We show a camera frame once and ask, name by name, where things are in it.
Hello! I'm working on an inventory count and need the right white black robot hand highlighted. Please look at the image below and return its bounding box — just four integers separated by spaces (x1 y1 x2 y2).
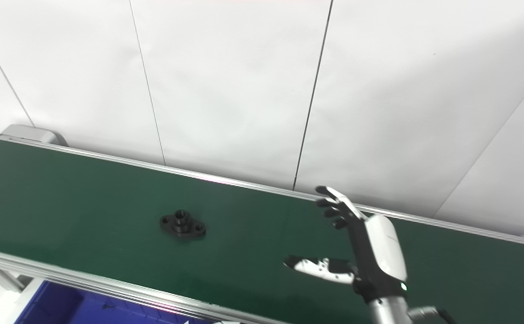
284 186 408 302

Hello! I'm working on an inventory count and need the black flange part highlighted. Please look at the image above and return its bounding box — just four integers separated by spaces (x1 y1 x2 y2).
160 210 207 240

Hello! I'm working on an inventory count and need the green conveyor belt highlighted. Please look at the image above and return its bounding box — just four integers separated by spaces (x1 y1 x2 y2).
0 139 524 324

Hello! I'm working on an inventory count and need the gray conveyor end cover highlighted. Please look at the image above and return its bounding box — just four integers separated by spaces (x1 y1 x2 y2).
0 125 68 147

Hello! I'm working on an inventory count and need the aluminium conveyor support strut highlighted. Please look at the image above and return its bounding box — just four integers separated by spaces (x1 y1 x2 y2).
0 265 33 294

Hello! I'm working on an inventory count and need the aluminium conveyor side rail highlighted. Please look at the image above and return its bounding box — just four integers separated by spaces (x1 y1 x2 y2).
0 135 524 251

